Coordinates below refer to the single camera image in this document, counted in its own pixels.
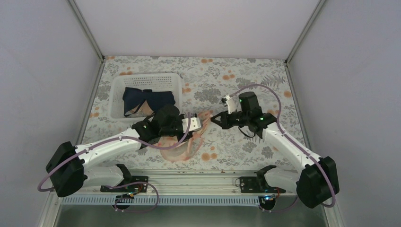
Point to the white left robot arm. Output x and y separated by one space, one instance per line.
73 167

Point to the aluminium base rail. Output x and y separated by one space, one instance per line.
191 182

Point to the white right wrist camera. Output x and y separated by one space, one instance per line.
228 102

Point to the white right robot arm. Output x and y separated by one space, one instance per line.
315 179

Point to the white plastic laundry basket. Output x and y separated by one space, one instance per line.
157 82

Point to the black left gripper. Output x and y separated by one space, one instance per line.
180 137

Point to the floral patterned tablecloth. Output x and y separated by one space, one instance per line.
204 82

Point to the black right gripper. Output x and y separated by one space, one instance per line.
225 118

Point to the navy blue bra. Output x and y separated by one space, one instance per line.
134 99

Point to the pink floral mesh laundry bag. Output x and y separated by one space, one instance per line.
188 149

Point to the white slotted cable duct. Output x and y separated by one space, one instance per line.
162 200

